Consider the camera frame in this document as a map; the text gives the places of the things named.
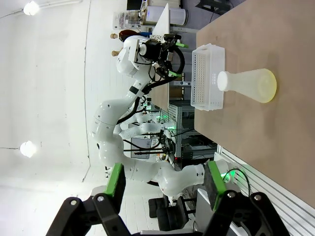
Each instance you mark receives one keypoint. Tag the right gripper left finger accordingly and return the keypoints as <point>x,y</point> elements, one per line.
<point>118,186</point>

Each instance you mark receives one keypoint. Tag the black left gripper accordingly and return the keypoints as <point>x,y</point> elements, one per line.
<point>152,50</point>

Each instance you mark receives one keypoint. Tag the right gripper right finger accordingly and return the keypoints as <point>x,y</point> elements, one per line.
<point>215,186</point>

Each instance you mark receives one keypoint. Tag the white round flask cap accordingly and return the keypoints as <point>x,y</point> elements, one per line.
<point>222,81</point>

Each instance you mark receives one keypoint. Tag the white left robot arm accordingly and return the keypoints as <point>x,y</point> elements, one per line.
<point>108,123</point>

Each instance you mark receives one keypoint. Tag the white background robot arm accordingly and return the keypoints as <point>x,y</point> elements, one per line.
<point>147,127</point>

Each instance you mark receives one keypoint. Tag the grey cabinet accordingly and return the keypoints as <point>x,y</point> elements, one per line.
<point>203,204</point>

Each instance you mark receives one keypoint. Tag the white perforated plastic basket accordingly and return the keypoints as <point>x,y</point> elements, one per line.
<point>206,78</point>

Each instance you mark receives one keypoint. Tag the white flat panel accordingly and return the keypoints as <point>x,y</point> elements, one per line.
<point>163,24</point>

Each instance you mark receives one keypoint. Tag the brown top background table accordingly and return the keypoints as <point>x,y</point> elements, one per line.
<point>160,98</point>

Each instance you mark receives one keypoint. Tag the white paper roll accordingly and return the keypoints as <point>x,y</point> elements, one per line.
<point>157,14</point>

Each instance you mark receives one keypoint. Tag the tan wooden knob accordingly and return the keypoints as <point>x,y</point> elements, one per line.
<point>114,36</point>
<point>116,53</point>

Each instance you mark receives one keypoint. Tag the translucent plastic conical flask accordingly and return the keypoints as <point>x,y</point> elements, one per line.
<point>256,84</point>

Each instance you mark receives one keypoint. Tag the round ceiling light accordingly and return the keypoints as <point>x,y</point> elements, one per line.
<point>28,148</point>
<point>31,8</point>

